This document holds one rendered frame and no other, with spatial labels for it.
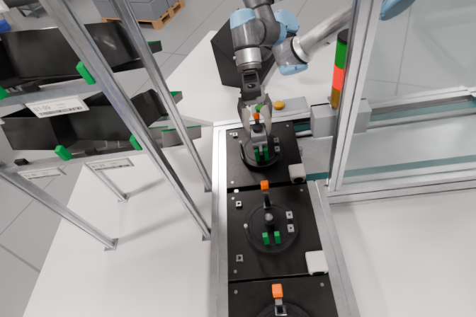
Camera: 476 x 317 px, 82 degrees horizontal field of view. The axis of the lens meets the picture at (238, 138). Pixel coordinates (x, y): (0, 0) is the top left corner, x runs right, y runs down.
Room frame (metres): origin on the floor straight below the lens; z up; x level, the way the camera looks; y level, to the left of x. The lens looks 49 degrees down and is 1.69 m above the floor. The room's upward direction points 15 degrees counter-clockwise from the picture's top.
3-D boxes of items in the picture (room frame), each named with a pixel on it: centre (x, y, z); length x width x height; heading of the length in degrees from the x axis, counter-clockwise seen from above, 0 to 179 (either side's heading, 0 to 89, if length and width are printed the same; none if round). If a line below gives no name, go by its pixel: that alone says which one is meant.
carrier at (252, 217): (0.29, -0.02, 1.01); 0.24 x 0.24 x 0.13; 81
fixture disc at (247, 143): (0.54, -0.06, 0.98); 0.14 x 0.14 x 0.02
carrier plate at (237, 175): (0.54, -0.06, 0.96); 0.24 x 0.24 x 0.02; 81
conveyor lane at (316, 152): (0.47, -0.36, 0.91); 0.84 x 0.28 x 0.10; 81
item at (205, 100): (1.11, -0.16, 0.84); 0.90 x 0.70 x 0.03; 54
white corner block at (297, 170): (0.43, -0.15, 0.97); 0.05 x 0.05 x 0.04; 81
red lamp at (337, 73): (0.40, -0.23, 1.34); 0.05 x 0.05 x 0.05
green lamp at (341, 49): (0.40, -0.23, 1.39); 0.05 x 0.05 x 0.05
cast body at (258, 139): (0.53, -0.06, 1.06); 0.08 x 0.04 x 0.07; 171
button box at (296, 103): (0.74, -0.18, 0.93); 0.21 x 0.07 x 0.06; 81
